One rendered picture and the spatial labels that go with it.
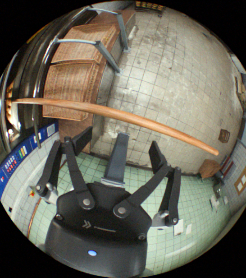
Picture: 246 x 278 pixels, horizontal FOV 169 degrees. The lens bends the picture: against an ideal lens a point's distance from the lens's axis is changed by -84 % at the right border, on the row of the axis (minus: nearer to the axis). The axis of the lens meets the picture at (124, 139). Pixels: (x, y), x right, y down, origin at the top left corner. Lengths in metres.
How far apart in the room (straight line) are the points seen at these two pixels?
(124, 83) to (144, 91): 0.34
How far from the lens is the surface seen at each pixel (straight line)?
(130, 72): 1.50
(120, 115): 0.26
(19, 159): 1.03
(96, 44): 0.67
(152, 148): 0.19
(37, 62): 1.03
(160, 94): 1.51
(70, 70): 1.16
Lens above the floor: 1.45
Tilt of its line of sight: 62 degrees down
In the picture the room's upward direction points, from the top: 169 degrees counter-clockwise
